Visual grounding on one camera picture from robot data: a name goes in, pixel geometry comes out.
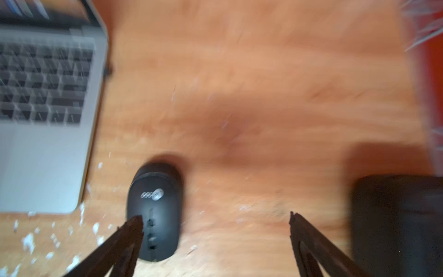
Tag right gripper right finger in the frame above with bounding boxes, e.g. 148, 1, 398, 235
289, 212, 369, 277

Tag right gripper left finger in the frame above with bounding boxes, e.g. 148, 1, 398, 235
66, 215, 144, 277

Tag black wireless mouse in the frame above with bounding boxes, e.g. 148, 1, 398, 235
126, 162, 184, 262

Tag silver open laptop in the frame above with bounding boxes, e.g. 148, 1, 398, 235
1, 1, 109, 214

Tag black oval pad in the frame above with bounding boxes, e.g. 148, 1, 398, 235
351, 175, 443, 277

